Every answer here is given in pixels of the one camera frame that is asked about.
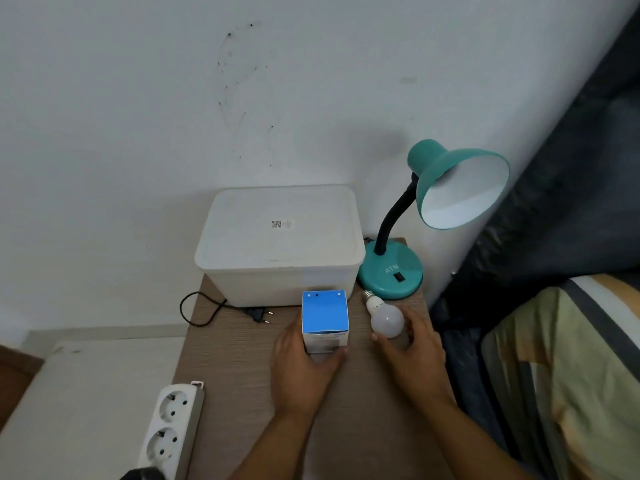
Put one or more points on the striped bedding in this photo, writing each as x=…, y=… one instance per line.
x=590, y=369

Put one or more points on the person's left hand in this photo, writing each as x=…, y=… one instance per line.
x=297, y=384

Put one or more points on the white plastic storage box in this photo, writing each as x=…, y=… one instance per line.
x=260, y=287

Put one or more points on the person's right forearm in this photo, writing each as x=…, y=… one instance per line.
x=465, y=444

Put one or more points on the white power strip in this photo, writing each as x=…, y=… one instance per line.
x=172, y=409

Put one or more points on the white storage box lid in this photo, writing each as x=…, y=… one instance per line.
x=250, y=229

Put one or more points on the teal desk lamp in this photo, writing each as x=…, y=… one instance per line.
x=390, y=274

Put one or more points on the white light bulb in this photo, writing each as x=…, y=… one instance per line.
x=386, y=319

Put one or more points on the blue and white bulb box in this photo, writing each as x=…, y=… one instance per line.
x=325, y=312

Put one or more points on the person's right hand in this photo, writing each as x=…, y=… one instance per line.
x=422, y=364

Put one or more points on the grey upholstered headboard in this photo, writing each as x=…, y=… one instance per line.
x=575, y=194

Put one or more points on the brown wooden door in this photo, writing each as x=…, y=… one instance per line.
x=15, y=384

